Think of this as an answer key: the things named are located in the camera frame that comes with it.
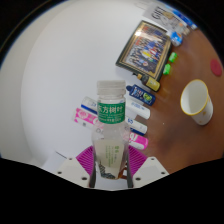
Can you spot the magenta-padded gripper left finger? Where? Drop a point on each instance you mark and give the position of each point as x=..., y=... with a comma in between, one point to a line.
x=75, y=170

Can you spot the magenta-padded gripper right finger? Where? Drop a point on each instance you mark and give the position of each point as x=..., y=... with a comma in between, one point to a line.
x=150, y=170

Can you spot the clear green-labelled drink bottle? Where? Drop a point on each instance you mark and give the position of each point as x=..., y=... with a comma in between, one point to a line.
x=111, y=133

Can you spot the pink and white tube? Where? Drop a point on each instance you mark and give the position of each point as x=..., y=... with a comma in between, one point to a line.
x=83, y=117

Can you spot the white bottle with blue cap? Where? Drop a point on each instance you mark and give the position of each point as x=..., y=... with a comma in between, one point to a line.
x=140, y=110

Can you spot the dark blue pump bottle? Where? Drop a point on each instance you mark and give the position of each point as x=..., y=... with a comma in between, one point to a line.
x=142, y=95

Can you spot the white yellow-rimmed cup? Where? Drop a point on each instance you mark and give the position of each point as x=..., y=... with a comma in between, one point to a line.
x=196, y=103

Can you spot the dark yellow-labelled pump bottle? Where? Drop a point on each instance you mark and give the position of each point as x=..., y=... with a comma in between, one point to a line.
x=151, y=83

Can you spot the small green packet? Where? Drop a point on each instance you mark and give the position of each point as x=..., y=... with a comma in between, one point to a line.
x=167, y=69
x=172, y=57

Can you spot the framed group photo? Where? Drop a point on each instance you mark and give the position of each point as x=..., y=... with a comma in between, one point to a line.
x=145, y=50

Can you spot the flat round red coaster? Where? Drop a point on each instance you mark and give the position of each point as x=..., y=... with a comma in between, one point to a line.
x=216, y=67

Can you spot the blue tissue pack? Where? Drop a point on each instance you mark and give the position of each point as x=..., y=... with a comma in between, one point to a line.
x=176, y=39

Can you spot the white paper gift bag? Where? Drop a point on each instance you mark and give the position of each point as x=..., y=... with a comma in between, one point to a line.
x=158, y=14

